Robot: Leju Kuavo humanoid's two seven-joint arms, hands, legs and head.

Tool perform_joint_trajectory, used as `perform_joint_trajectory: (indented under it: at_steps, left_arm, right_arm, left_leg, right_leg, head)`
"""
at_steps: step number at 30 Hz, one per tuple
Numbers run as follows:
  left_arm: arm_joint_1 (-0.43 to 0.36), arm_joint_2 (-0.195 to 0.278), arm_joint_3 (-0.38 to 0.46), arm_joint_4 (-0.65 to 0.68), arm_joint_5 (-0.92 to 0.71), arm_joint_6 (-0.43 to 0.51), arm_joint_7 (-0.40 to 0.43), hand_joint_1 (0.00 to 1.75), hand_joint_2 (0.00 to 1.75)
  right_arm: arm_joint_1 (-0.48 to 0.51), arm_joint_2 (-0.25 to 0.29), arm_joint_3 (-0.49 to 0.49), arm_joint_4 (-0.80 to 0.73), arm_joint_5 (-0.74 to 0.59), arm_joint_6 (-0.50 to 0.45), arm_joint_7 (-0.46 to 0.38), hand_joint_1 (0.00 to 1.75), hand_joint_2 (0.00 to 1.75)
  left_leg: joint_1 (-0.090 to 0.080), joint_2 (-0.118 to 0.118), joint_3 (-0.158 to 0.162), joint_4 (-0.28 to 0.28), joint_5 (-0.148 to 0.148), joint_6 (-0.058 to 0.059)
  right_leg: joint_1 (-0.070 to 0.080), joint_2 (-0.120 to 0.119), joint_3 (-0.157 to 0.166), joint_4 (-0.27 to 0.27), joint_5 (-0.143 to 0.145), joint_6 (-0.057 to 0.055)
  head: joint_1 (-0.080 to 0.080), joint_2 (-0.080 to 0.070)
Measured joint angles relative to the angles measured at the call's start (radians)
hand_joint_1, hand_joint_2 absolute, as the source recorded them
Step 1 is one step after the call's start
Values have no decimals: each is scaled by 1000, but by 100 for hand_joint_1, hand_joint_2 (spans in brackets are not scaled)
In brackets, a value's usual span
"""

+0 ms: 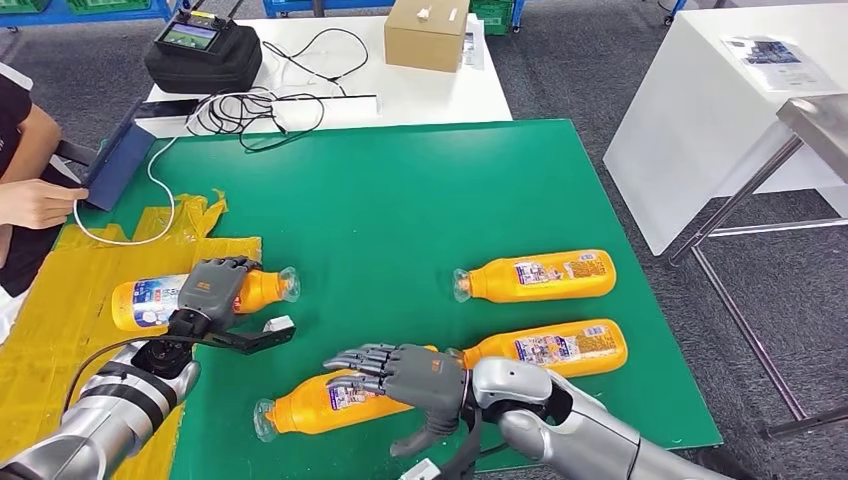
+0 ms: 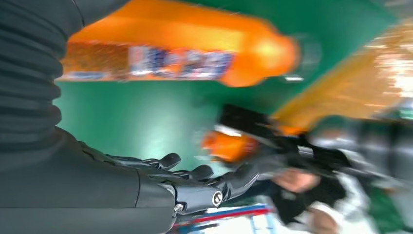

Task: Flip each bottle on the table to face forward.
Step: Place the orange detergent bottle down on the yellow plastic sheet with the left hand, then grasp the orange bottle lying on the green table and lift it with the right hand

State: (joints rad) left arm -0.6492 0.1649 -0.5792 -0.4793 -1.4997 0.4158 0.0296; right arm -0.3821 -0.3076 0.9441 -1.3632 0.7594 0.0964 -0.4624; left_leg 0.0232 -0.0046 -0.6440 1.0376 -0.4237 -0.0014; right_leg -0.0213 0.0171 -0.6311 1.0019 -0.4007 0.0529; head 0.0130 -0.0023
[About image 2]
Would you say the person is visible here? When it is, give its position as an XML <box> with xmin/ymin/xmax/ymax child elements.
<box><xmin>271</xmin><ymin>168</ymin><xmax>381</xmax><ymax>234</ymax></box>

